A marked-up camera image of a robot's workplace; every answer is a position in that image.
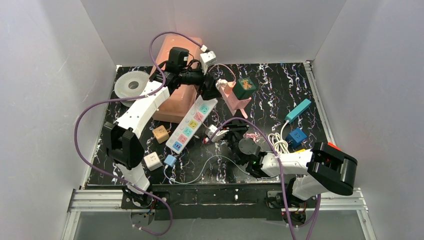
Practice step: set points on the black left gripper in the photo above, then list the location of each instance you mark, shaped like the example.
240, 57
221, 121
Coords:
208, 87

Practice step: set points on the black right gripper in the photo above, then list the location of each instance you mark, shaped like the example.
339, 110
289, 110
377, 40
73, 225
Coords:
234, 134

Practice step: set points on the pink plastic storage box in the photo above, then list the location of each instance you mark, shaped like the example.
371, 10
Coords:
180, 101

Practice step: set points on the dark green cube socket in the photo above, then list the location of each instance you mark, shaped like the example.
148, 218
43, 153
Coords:
244, 88

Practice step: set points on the blue cube socket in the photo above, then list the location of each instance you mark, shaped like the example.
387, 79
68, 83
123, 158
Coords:
295, 138

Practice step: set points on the white power strip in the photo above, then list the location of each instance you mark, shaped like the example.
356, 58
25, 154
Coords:
190, 124

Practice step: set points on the tan cube socket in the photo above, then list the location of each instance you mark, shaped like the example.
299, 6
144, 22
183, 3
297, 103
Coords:
161, 134

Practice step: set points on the teal power strip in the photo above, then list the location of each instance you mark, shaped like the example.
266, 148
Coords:
297, 111

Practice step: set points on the light blue plug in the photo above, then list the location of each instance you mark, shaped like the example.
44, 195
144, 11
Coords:
170, 160

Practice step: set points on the red cube socket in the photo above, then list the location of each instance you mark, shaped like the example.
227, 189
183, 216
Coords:
333, 146

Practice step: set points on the white cube socket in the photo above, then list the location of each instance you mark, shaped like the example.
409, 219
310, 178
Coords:
152, 161

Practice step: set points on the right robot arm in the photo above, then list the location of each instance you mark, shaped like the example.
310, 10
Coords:
323, 168

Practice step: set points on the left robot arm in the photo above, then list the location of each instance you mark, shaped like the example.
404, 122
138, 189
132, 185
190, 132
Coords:
122, 137

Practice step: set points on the grey filament spool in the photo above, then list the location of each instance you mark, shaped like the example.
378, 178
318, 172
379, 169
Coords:
131, 84

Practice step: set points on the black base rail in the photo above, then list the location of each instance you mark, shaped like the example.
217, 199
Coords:
223, 201

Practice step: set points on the aluminium frame rail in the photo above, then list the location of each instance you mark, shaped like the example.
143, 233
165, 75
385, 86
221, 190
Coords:
331, 201

